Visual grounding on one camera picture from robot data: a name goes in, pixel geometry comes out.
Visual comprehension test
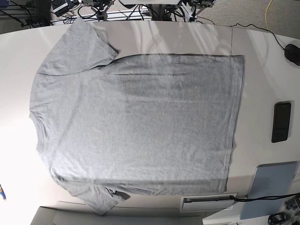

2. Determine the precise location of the black smartphone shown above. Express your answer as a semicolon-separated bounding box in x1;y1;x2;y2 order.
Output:
271;102;292;143

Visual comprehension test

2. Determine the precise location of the black computer mouse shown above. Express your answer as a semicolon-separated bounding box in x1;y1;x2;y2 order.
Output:
284;44;300;66

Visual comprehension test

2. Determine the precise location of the black cable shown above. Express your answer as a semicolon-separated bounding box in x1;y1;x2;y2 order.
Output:
229;192;300;203

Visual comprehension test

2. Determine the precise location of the blue-grey tablet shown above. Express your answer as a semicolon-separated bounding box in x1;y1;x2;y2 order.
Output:
240;161;298;220

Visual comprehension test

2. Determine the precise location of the black electronic gadget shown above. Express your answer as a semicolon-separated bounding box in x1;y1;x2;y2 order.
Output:
268;212;288;225

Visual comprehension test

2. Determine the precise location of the black white device box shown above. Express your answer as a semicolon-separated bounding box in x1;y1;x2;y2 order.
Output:
51;0;68;17

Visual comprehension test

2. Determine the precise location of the blue orange tool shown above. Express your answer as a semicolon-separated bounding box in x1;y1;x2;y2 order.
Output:
0;185;6;201

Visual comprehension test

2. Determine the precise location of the yellow cable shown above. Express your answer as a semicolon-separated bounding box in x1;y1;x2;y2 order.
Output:
265;0;274;31

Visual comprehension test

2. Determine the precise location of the white monitor base stand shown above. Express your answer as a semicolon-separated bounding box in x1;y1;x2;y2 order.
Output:
119;0;180;5

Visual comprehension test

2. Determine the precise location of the grey T-shirt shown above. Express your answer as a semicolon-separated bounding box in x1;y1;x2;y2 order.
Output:
30;19;244;215

